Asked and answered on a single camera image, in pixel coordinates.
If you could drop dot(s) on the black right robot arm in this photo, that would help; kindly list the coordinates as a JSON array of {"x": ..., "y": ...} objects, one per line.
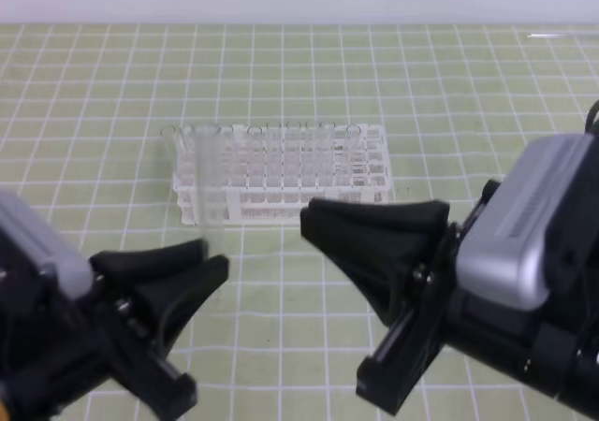
[{"x": 403, "y": 259}]

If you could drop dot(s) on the white test tube rack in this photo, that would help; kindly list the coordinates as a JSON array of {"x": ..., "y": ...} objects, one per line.
[{"x": 272, "y": 171}]

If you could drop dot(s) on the clear glass test tube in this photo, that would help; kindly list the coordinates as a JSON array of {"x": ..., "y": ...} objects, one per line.
[{"x": 209, "y": 184}]

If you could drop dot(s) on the clear tube at rack right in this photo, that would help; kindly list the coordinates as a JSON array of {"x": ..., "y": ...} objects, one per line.
[{"x": 352, "y": 136}]

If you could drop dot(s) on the green checked tablecloth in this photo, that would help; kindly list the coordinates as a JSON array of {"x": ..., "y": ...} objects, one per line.
[{"x": 85, "y": 109}]

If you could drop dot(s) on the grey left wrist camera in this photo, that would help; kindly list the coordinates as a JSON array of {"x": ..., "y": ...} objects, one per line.
[{"x": 47, "y": 250}]

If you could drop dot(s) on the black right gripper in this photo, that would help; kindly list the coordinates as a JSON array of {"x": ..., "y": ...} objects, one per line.
[{"x": 572, "y": 238}]

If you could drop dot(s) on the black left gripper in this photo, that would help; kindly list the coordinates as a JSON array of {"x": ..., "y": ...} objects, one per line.
[{"x": 54, "y": 350}]

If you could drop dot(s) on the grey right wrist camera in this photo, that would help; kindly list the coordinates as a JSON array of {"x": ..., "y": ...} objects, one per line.
[{"x": 500, "y": 258}]

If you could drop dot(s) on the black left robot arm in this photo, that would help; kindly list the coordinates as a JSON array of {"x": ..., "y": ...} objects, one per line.
[{"x": 55, "y": 350}]

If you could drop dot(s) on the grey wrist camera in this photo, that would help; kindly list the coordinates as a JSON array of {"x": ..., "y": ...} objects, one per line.
[
  {"x": 47, "y": 250},
  {"x": 500, "y": 258}
]

